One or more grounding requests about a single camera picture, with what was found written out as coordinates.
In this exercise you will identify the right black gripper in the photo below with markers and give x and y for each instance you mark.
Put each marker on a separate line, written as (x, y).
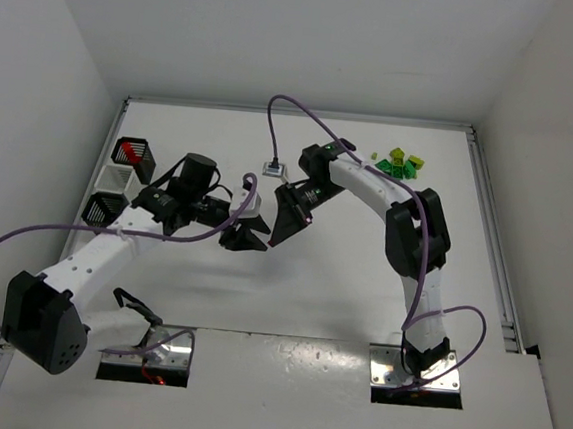
(292, 201)

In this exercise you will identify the dark green lego plate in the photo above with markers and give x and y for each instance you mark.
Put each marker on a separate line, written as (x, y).
(385, 166)

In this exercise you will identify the black slotted container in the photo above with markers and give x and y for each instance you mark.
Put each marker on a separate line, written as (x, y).
(103, 208)
(135, 153)

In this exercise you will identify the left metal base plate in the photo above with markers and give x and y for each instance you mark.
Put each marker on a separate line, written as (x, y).
(170, 348)

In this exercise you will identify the yellow-green lego brick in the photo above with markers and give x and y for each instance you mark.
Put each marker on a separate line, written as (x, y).
(397, 157)

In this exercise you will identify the white slotted container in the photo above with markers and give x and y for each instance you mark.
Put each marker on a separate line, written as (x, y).
(118, 179)

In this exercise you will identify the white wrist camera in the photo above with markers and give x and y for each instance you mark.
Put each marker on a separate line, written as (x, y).
(244, 204)
(275, 169)

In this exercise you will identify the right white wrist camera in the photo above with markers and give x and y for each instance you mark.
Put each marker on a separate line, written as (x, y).
(275, 169)

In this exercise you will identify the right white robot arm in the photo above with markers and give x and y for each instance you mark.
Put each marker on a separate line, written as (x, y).
(416, 237)

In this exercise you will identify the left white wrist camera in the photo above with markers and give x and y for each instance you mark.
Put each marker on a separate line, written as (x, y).
(244, 204)

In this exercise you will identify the metal base plate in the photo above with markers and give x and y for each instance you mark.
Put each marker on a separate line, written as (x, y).
(387, 371)
(170, 348)

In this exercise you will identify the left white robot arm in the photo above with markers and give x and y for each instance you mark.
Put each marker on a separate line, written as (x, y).
(45, 315)

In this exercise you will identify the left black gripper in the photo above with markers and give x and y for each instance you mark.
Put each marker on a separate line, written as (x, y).
(232, 225)

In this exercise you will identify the green lego brick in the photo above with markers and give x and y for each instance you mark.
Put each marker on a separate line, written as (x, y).
(407, 168)

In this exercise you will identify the black slotted container near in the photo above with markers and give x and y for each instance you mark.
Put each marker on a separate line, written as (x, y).
(103, 208)

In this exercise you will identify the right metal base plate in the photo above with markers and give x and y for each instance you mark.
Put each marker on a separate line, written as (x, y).
(387, 371)

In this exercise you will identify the black slotted container far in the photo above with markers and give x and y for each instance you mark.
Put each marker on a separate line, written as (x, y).
(135, 153)

